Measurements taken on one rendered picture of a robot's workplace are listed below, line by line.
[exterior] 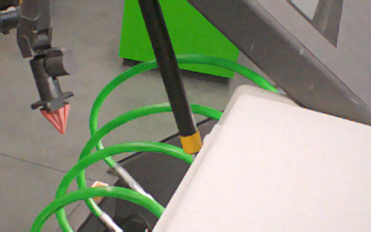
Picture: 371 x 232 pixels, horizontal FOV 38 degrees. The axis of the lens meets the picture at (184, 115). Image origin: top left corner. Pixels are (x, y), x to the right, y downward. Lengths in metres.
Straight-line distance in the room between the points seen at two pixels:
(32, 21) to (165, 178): 0.49
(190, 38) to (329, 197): 4.00
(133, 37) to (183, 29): 0.40
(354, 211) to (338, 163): 0.05
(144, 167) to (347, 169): 1.00
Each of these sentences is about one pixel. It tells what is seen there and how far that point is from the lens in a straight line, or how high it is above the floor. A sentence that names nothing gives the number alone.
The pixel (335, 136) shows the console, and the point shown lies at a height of 1.55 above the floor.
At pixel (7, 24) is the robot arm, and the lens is 1.48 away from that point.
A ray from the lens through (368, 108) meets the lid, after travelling 0.44.
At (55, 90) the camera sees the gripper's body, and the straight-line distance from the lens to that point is 1.41.
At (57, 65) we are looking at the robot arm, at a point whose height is 1.18.
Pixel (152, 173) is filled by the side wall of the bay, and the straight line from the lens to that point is 1.33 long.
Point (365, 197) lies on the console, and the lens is 0.34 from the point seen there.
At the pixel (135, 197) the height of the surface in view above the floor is 1.32.
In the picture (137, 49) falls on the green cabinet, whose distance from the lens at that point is 4.39.
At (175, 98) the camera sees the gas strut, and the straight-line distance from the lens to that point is 0.50.
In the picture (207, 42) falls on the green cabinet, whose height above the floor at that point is 0.34.
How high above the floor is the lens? 1.72
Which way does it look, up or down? 27 degrees down
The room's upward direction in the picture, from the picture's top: 10 degrees clockwise
